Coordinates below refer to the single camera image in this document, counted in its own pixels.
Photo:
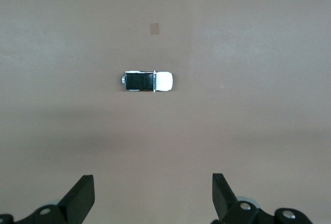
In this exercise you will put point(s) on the white jeep toy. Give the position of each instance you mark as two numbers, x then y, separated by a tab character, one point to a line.
139	81

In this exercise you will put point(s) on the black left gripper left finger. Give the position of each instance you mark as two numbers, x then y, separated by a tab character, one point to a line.
77	198

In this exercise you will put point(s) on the small brown tape patch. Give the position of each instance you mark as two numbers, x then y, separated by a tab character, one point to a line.
154	29

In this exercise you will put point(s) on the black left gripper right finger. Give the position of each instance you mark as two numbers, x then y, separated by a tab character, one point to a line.
225	200

